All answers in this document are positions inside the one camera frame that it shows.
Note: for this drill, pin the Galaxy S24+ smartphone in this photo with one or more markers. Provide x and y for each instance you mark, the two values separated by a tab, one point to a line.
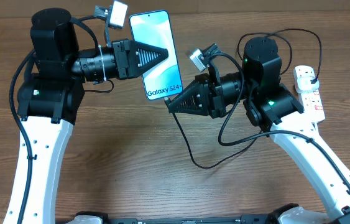
154	28

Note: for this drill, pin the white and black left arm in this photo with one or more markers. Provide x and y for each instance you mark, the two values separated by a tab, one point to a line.
45	106

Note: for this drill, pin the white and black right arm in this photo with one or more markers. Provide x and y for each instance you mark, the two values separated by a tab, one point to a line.
279	115

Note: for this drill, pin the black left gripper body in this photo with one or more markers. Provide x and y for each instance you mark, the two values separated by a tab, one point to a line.
120	50

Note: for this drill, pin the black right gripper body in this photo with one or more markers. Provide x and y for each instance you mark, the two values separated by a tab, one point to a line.
216	93

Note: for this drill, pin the white power strip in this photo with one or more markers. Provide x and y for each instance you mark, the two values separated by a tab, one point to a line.
311	101

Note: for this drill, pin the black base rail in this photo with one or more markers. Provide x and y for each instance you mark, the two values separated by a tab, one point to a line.
190	220

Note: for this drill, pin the white charger plug adapter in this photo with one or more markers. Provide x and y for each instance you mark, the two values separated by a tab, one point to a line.
305	85

